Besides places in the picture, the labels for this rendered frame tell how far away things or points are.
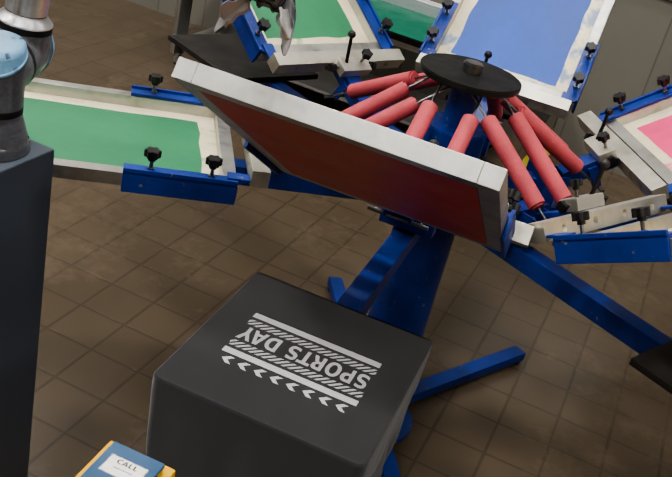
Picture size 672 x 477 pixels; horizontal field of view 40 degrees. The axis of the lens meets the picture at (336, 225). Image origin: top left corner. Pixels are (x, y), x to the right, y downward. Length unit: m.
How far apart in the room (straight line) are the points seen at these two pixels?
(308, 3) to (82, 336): 1.47
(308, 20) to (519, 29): 0.84
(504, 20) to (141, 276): 1.79
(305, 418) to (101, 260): 2.28
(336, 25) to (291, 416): 1.94
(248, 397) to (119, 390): 1.51
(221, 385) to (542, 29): 2.28
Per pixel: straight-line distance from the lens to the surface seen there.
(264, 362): 1.89
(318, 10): 3.42
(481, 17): 3.69
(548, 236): 2.30
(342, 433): 1.77
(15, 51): 1.91
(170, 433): 1.87
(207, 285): 3.87
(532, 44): 3.62
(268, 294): 2.11
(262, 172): 2.46
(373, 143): 1.47
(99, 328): 3.55
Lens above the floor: 2.07
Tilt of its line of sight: 27 degrees down
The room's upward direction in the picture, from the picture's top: 14 degrees clockwise
